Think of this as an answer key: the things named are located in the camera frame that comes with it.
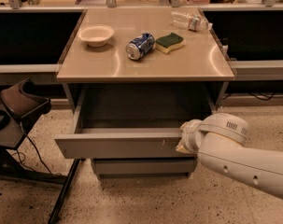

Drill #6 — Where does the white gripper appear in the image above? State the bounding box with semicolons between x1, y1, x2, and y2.
176;119;202;154

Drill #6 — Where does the grey top drawer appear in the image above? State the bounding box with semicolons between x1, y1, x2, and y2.
55;83;212;160

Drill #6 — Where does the grey drawer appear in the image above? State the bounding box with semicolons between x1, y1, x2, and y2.
55;83;212;160
92;159;197;175

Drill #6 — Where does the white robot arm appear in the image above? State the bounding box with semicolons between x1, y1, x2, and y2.
176;113;283;200

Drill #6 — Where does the grey bottom drawer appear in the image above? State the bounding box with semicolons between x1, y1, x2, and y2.
92;159;197;175

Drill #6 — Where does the grey drawer cabinet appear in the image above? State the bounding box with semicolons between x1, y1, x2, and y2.
57;7;234;178

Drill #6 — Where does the green yellow sponge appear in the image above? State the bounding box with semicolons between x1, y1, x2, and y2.
155;33;184;54

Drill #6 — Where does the blue soda can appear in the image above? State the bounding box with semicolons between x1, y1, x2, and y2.
125;33;155;61

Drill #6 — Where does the clear plastic bottle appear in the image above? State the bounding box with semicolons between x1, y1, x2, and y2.
171;10;212;32

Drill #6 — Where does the white paper bowl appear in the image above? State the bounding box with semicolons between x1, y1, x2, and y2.
78;24;114;48

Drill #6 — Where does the brown cradle on stand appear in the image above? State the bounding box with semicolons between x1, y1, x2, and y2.
0;78;51;127

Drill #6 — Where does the black metal stand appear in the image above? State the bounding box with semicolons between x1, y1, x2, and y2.
0;105;87;224

